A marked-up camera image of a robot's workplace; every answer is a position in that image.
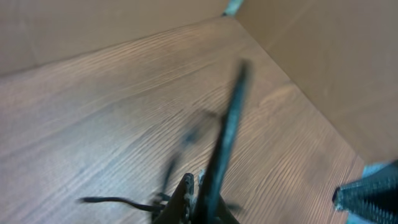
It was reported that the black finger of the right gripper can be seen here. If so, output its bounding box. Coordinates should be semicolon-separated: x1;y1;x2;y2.
332;161;397;224

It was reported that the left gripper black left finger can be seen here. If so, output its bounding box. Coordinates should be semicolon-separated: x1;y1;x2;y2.
152;173;194;224

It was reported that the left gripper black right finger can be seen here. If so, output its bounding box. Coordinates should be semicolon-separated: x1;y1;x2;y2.
197;169;239;224

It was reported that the thin black usb cable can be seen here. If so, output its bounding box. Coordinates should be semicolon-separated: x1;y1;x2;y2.
77;155;178;214

